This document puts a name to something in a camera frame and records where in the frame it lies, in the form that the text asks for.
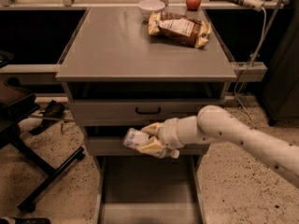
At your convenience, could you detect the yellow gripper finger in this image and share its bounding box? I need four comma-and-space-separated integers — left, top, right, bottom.
141, 122, 163, 136
136, 136, 166, 157

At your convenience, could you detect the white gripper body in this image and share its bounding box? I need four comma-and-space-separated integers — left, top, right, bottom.
158, 118, 183, 149

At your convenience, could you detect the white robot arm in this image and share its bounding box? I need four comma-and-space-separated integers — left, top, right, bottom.
141, 105, 299, 188

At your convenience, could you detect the bottom open grey drawer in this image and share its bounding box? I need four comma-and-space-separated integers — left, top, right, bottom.
94, 156, 206, 224

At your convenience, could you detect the middle grey drawer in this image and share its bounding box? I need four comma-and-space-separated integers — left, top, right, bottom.
84, 137, 209, 156

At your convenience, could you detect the grey drawer cabinet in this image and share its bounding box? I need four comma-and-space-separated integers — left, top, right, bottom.
55, 5, 238, 224

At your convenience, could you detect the top grey drawer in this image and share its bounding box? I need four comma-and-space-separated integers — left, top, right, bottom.
68, 99, 224, 126

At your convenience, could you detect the black shoe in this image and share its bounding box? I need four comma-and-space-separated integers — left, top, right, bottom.
30, 100, 65, 135

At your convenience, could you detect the brown chip bag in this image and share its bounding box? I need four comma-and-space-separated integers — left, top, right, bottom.
148, 11, 211, 49

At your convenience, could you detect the white bowl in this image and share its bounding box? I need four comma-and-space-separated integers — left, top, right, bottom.
138, 0, 165, 20

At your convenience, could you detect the red apple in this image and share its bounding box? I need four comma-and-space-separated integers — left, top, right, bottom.
186, 0, 202, 11

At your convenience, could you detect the black chair stand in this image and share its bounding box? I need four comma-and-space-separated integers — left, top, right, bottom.
0, 49, 86, 213

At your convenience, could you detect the dark cabinet at right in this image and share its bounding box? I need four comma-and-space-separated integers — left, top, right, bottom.
259, 7, 299, 126

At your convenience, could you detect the black top drawer handle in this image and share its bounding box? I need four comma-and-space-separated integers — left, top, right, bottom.
135, 106, 162, 115

